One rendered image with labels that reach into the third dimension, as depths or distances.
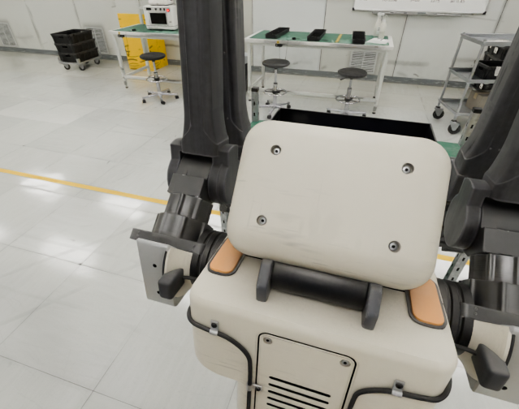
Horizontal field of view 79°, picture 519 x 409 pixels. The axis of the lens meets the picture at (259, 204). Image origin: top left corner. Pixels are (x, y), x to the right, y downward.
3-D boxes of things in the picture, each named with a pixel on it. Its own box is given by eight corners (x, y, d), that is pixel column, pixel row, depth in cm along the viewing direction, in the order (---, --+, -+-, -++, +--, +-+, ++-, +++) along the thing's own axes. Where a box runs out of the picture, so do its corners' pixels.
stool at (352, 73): (319, 111, 416) (325, 65, 382) (357, 109, 420) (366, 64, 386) (331, 127, 373) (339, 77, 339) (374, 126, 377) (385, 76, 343)
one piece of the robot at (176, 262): (172, 267, 38) (151, 261, 38) (179, 329, 43) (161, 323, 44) (215, 216, 48) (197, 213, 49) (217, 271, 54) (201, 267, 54)
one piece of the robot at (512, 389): (520, 407, 36) (572, 343, 30) (470, 393, 37) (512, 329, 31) (490, 336, 44) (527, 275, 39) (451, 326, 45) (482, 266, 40)
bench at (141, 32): (149, 75, 553) (138, 23, 504) (228, 83, 517) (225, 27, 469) (122, 88, 495) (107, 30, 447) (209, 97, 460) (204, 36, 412)
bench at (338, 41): (261, 86, 505) (261, 28, 456) (378, 96, 462) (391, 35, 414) (245, 101, 447) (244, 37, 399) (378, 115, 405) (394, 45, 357)
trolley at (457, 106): (429, 117, 400) (459, 27, 340) (502, 118, 397) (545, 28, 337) (447, 135, 357) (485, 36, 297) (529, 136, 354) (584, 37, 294)
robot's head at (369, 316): (362, 377, 32) (386, 307, 27) (249, 344, 35) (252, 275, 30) (364, 323, 38) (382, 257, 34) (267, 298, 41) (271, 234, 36)
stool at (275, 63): (261, 104, 437) (261, 55, 399) (297, 108, 424) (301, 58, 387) (249, 117, 399) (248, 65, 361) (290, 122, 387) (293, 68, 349)
